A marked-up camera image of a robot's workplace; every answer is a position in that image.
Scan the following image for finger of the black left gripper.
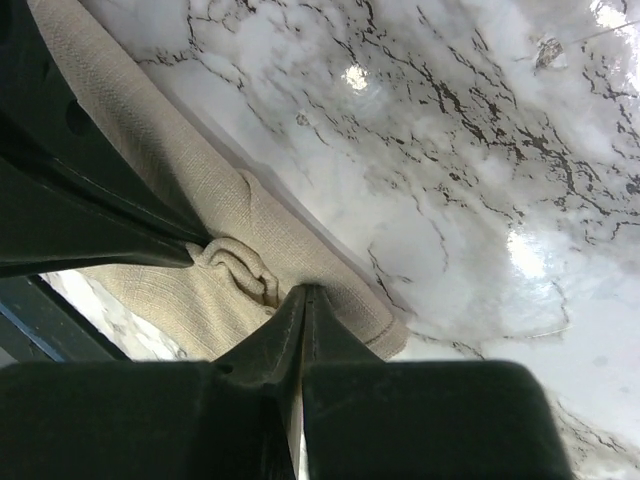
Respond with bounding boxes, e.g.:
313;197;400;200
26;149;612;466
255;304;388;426
1;160;193;278
1;1;209;244

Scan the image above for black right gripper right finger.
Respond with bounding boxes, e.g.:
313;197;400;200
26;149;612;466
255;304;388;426
302;286;572;479

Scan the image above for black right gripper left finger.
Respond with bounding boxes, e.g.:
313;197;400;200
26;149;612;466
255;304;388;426
1;286;306;479

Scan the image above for beige cloth napkin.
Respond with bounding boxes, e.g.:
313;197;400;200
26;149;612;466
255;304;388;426
29;1;408;360

